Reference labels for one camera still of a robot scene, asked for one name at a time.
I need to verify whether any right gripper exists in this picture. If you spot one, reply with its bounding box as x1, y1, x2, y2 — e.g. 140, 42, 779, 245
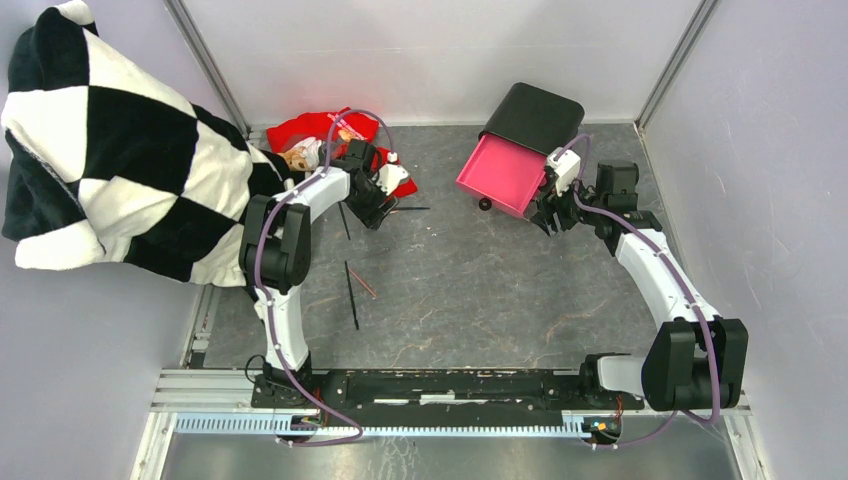
529, 170, 606, 238

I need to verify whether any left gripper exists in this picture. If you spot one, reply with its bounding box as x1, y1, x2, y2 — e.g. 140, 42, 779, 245
344, 173, 400, 231

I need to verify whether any rose pencil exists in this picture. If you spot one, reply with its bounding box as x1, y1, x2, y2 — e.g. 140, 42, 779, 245
347, 267, 378, 299

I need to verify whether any black pink drawer organizer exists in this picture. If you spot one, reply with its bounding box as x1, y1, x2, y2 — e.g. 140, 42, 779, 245
456, 82, 585, 218

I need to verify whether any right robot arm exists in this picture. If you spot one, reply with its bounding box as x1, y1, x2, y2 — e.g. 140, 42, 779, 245
531, 152, 749, 417

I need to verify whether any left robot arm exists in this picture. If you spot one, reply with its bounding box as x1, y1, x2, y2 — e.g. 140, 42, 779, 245
238, 140, 411, 408

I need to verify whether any small plush doll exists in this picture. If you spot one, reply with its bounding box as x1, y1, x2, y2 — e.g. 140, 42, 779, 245
279, 137, 324, 172

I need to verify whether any red cloth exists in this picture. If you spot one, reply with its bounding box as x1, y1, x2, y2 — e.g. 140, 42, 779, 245
266, 107, 380, 183

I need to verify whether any black thin brush stick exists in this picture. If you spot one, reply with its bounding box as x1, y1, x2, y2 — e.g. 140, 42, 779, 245
344, 260, 360, 331

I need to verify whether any black white checkered blanket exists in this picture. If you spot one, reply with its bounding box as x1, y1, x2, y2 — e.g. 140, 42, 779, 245
1, 1, 306, 287

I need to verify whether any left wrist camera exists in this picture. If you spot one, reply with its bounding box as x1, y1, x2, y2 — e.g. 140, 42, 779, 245
376, 151, 414, 197

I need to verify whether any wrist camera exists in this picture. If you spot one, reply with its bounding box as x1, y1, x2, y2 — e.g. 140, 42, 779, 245
545, 147, 582, 196
376, 151, 414, 197

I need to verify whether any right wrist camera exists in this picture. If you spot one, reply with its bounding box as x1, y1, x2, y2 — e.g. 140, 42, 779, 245
545, 147, 582, 196

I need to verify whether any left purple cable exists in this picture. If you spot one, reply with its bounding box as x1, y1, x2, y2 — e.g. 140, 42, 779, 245
253, 109, 399, 449

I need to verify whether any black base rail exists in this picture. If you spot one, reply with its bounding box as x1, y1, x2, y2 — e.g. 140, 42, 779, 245
250, 369, 645, 433

